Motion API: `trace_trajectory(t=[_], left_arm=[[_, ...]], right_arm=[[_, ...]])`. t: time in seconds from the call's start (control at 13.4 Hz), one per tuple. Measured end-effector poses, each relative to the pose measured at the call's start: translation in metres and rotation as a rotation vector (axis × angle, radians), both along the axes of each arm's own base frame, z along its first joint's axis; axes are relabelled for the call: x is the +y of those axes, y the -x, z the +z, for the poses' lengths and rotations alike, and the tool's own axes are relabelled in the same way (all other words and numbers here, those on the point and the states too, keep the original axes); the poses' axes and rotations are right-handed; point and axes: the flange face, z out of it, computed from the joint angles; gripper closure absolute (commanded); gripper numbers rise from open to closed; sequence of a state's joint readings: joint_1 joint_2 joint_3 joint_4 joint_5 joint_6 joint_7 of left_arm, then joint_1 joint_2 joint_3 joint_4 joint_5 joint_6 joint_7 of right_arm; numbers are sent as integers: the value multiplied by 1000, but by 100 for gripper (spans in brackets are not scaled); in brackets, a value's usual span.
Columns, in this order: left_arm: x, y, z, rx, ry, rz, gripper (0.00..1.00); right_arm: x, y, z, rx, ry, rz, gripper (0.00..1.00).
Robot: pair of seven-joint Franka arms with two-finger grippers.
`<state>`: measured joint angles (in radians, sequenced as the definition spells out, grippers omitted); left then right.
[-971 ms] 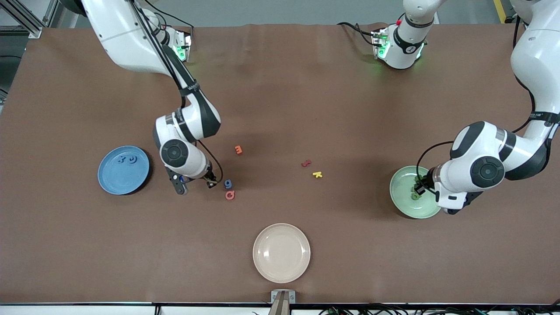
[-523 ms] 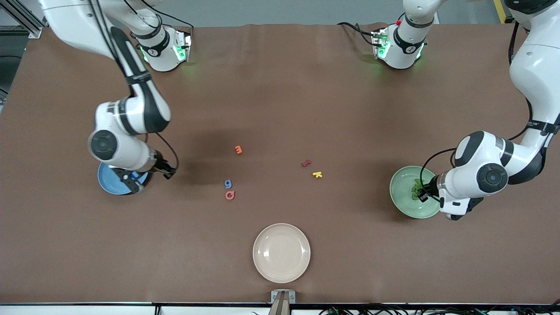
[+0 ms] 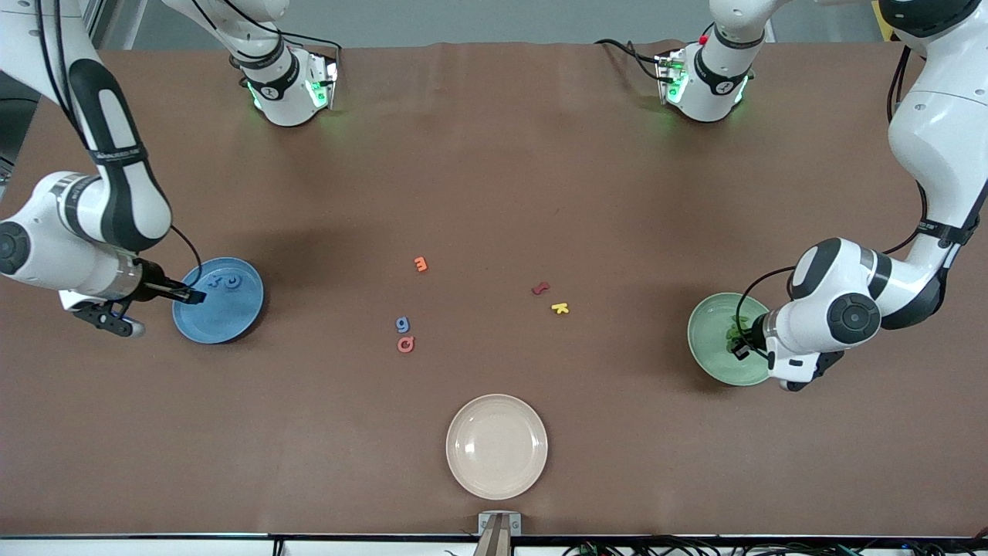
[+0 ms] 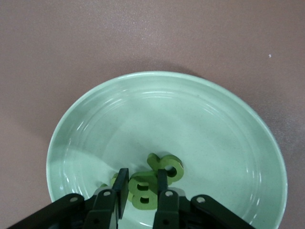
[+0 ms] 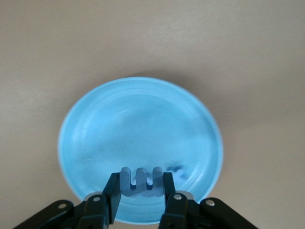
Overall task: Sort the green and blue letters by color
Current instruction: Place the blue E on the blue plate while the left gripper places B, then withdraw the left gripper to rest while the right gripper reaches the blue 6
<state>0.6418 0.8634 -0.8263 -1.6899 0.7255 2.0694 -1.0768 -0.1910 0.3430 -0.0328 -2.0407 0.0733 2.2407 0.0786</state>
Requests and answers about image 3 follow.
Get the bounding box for black base cable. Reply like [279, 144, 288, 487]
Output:
[593, 37, 666, 82]
[228, 0, 344, 90]

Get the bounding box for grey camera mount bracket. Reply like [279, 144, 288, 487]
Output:
[472, 511, 523, 556]

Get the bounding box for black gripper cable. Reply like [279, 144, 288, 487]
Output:
[35, 0, 204, 293]
[733, 42, 931, 352]

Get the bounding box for beige plate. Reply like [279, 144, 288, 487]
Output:
[445, 394, 550, 501]

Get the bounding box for blue plate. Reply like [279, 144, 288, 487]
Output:
[171, 256, 266, 345]

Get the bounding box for green plate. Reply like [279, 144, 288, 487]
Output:
[686, 292, 777, 387]

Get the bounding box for aluminium frame profile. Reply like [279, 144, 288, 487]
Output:
[80, 0, 109, 49]

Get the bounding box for white table edge rail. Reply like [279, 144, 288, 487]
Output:
[0, 535, 988, 556]

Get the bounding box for brown table cover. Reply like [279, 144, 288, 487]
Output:
[0, 40, 988, 539]

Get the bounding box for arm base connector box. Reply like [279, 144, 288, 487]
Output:
[305, 50, 340, 110]
[655, 48, 689, 105]

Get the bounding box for black cable bundle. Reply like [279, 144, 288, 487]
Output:
[560, 535, 988, 556]

